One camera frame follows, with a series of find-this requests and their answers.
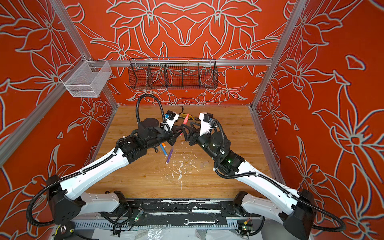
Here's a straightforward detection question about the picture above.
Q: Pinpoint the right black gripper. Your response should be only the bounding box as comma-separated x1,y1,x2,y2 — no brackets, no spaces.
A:
180,120,221,162

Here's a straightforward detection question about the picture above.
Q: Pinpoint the pink marker pen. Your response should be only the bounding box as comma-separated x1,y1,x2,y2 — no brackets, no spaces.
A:
183,114,190,125

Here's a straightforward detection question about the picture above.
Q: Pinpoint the purple marker pen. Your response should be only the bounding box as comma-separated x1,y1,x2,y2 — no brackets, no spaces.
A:
166,146,174,165

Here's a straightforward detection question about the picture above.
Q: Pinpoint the blue marker pen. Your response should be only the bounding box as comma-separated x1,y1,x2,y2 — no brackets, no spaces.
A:
160,143,168,157

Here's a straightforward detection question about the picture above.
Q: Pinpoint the clear pen cap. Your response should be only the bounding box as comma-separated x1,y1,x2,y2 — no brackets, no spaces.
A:
200,161,210,169

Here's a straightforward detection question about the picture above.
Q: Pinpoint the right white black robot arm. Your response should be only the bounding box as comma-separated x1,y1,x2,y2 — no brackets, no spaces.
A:
181,119,346,240

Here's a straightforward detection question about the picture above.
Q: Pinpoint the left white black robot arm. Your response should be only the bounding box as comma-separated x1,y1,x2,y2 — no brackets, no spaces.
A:
26,94,180,227

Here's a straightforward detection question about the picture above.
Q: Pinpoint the silver wrench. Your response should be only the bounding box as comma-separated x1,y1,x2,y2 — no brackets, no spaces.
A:
184,219,219,226

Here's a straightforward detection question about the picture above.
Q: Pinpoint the black tape measure foreground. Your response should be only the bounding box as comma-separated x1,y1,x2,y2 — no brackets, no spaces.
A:
54,222,75,240

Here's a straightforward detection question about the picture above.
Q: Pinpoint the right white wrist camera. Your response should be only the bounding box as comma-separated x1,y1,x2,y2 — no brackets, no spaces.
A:
199,113,213,136

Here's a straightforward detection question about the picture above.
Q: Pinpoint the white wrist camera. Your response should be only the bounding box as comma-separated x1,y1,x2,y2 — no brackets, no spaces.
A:
162,111,179,133
199,113,213,136

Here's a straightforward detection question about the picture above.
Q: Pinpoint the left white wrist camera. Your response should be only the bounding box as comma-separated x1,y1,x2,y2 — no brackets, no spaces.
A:
162,111,179,133

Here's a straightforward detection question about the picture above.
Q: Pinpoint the black wire wall basket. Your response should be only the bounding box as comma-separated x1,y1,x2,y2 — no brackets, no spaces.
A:
128,57,219,90

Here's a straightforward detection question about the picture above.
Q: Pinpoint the clear plastic wall bin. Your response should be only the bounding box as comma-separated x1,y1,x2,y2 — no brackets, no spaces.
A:
60,61,112,98

